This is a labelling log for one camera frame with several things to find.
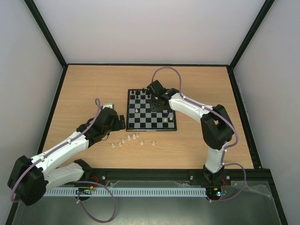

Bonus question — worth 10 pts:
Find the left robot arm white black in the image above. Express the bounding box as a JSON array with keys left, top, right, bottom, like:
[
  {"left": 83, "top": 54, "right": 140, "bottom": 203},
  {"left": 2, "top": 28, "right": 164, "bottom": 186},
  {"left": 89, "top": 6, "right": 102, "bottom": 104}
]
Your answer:
[{"left": 7, "top": 106, "right": 126, "bottom": 206}]

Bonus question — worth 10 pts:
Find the black aluminium frame rail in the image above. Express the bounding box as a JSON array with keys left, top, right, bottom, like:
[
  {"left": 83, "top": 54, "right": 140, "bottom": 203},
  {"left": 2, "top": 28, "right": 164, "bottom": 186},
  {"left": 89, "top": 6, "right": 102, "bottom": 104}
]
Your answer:
[{"left": 90, "top": 168, "right": 274, "bottom": 187}]

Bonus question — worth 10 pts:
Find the black white chess board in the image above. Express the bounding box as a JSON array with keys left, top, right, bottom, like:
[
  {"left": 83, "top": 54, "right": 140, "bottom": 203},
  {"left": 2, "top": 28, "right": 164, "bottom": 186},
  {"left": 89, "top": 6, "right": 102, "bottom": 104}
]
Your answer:
[{"left": 126, "top": 89, "right": 177, "bottom": 131}]

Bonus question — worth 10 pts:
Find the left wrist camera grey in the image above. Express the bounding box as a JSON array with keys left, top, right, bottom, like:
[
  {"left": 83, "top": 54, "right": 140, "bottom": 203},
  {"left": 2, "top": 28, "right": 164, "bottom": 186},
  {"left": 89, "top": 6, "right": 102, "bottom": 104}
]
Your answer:
[{"left": 102, "top": 103, "right": 114, "bottom": 109}]

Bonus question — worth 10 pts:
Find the metal sheet front panel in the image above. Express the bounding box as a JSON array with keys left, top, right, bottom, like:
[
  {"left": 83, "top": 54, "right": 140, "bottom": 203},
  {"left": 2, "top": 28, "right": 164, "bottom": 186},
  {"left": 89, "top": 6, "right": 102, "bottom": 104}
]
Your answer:
[{"left": 12, "top": 181, "right": 281, "bottom": 225}]

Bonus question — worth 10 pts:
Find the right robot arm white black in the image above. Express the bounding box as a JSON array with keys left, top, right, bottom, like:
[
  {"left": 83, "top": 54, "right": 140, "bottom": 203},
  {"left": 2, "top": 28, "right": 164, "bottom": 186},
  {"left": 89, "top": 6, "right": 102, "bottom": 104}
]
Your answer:
[{"left": 147, "top": 80, "right": 236, "bottom": 185}]

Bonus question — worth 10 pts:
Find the white slotted cable duct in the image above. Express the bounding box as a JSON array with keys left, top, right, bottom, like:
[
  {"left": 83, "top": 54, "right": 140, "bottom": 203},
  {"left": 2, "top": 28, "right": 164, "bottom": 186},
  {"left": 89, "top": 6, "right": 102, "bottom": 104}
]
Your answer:
[{"left": 44, "top": 187, "right": 207, "bottom": 197}]

